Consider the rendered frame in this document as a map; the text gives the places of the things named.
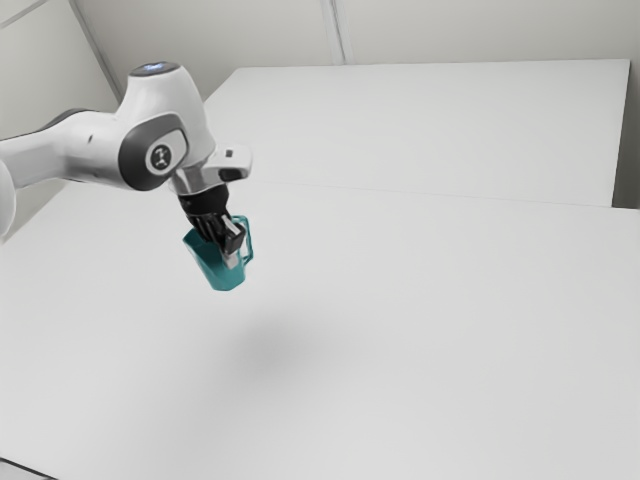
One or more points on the teal faceted mug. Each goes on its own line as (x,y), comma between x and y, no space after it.
(215,267)

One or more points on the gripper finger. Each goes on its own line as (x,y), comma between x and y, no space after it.
(232,244)
(206,229)

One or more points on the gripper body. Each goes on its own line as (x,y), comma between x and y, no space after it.
(205,202)

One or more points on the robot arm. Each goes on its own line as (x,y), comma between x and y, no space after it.
(100,145)

